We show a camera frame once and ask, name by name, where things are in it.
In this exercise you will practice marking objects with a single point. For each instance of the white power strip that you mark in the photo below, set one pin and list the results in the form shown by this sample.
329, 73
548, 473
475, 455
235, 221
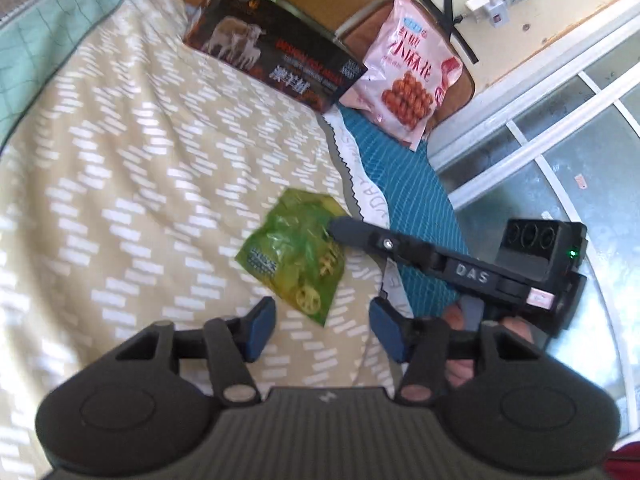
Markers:
505, 0

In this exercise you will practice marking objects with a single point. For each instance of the black sheep print box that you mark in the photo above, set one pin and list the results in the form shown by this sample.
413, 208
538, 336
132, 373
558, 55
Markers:
270, 50

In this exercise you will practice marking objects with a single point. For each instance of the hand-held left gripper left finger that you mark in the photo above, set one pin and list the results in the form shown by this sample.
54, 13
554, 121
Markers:
262, 327

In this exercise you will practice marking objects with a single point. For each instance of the light teal quilt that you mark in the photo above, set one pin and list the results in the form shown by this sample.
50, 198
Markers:
55, 45

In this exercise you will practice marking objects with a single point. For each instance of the olive green snack packet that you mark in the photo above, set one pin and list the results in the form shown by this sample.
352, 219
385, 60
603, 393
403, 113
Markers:
295, 255

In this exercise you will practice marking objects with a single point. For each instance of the brown cushion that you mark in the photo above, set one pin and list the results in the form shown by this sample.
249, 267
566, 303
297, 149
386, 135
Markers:
462, 87

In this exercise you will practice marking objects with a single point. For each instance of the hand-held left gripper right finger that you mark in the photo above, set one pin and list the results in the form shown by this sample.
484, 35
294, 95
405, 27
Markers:
387, 332

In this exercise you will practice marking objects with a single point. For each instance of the beige patterned blanket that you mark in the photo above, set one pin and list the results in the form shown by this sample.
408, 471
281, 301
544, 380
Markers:
140, 200

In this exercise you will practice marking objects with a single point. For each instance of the person's right hand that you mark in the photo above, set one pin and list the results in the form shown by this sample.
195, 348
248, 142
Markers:
522, 332

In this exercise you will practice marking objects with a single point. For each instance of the large pink snack bag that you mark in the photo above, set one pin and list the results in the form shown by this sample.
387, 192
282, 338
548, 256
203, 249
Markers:
405, 75

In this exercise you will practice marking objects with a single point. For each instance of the white window frame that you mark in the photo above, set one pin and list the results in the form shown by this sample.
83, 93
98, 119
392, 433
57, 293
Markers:
550, 125

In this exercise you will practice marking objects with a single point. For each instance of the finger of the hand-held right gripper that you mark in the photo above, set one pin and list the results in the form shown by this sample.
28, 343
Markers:
385, 245

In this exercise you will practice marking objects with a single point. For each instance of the black tape strip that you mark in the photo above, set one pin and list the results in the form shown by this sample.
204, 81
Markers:
457, 35
446, 10

